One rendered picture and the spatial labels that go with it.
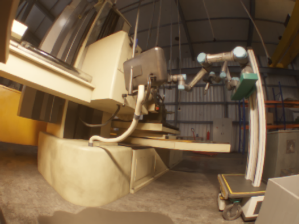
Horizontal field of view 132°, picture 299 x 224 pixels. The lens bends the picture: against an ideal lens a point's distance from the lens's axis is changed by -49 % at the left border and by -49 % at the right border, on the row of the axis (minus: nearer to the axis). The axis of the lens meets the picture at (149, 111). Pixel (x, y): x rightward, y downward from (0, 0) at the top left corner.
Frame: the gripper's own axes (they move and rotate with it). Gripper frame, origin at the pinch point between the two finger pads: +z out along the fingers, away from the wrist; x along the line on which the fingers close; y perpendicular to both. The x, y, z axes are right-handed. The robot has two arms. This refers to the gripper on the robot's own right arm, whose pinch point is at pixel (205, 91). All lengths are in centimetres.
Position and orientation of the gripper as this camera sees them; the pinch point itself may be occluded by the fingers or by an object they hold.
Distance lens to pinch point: 170.2
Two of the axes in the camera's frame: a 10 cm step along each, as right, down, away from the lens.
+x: 2.6, 3.3, 9.1
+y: 8.3, 4.1, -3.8
